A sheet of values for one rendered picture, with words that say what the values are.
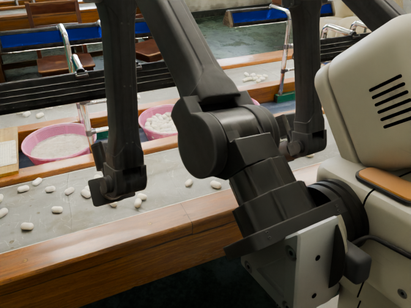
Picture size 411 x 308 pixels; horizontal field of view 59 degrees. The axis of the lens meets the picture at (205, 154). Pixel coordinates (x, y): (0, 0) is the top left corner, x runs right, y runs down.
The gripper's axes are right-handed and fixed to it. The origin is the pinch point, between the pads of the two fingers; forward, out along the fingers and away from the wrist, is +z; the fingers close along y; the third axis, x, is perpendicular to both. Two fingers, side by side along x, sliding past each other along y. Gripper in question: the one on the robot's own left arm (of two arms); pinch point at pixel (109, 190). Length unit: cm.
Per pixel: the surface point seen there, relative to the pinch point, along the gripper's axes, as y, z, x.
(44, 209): 18.3, 18.6, -0.5
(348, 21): -288, 187, -120
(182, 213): -17.8, 1.4, 11.3
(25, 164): 24, 52, -21
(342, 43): -90, 1, -31
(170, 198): -17.7, 10.8, 6.5
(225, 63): -85, 84, -59
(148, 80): -17.9, 0.6, -28.4
